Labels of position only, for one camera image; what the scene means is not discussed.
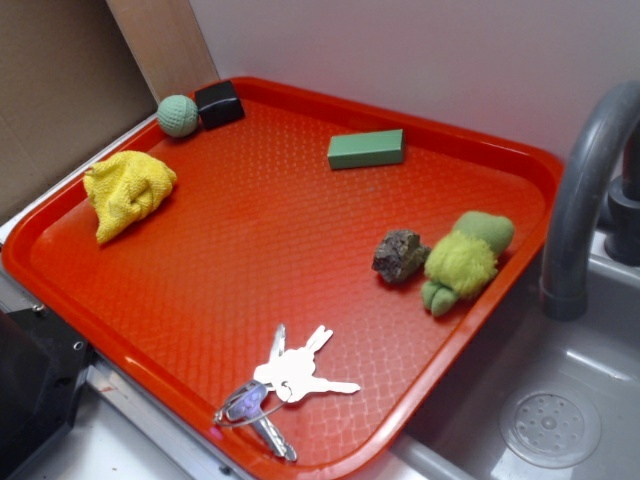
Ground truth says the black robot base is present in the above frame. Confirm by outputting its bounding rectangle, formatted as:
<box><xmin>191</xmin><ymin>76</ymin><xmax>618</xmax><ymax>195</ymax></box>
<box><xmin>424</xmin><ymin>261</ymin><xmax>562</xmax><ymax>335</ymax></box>
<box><xmin>1</xmin><ymin>309</ymin><xmax>93</xmax><ymax>479</ymax></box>

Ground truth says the yellow cloth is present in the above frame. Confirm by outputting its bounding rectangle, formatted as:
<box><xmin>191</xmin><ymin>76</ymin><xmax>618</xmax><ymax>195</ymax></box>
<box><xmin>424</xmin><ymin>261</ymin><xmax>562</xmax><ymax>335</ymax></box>
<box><xmin>83</xmin><ymin>150</ymin><xmax>177</xmax><ymax>245</ymax></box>

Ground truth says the red plastic tray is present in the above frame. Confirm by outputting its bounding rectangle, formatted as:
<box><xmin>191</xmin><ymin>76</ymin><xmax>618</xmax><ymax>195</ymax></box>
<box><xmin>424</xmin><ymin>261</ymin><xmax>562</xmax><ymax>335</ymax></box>
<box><xmin>2</xmin><ymin>78</ymin><xmax>562</xmax><ymax>479</ymax></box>

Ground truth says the brown rock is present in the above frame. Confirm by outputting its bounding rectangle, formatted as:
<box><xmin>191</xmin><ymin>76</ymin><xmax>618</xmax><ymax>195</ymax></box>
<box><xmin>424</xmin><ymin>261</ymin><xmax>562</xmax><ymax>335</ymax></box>
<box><xmin>371</xmin><ymin>229</ymin><xmax>432</xmax><ymax>284</ymax></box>

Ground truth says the green rectangular block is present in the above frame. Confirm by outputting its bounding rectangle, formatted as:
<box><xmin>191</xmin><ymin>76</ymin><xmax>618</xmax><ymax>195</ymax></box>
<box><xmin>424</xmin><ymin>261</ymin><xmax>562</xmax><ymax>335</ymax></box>
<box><xmin>327</xmin><ymin>129</ymin><xmax>404</xmax><ymax>170</ymax></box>

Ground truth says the silver key bunch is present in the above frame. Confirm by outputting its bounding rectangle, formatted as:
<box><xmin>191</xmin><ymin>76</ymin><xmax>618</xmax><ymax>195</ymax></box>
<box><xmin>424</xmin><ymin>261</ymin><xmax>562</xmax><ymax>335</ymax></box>
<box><xmin>213</xmin><ymin>324</ymin><xmax>360</xmax><ymax>462</ymax></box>

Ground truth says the green plush toy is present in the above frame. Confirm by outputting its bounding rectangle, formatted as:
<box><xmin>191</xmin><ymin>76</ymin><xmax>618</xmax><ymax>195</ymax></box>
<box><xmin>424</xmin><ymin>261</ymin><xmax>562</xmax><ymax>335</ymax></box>
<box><xmin>421</xmin><ymin>211</ymin><xmax>515</xmax><ymax>317</ymax></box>

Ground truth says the black block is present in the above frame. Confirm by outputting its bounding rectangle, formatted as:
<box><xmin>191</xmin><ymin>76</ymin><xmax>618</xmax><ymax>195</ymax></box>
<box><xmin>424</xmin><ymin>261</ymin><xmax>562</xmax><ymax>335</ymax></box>
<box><xmin>195</xmin><ymin>80</ymin><xmax>245</xmax><ymax>130</ymax></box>

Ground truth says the green textured ball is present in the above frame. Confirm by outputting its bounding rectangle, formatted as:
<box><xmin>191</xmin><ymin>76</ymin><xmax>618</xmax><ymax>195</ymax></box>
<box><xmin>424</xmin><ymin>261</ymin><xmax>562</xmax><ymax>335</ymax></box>
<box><xmin>157</xmin><ymin>95</ymin><xmax>199</xmax><ymax>138</ymax></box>

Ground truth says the grey toy faucet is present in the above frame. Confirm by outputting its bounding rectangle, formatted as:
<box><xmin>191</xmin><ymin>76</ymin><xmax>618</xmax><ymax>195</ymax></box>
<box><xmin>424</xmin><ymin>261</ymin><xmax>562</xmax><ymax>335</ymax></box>
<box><xmin>540</xmin><ymin>81</ymin><xmax>639</xmax><ymax>320</ymax></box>

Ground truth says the wooden board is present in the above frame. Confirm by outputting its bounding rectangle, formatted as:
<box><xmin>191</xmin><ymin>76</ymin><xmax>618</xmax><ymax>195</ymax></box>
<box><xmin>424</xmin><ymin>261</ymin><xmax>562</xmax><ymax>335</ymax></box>
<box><xmin>107</xmin><ymin>0</ymin><xmax>220</xmax><ymax>101</ymax></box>

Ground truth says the grey toy sink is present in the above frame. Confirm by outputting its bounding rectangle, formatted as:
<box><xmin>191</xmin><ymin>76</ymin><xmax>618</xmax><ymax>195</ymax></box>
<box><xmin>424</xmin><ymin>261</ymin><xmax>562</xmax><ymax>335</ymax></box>
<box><xmin>392</xmin><ymin>233</ymin><xmax>639</xmax><ymax>479</ymax></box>

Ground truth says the brown cardboard panel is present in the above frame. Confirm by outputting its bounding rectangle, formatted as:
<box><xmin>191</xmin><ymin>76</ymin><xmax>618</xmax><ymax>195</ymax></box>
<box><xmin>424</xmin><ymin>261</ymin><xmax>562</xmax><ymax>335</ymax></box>
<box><xmin>1</xmin><ymin>1</ymin><xmax>156</xmax><ymax>222</ymax></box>

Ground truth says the black faucet handle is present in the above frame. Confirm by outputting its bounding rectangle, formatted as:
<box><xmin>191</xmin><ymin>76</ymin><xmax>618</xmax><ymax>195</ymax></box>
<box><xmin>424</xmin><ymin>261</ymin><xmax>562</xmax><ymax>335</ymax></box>
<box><xmin>604</xmin><ymin>124</ymin><xmax>639</xmax><ymax>267</ymax></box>

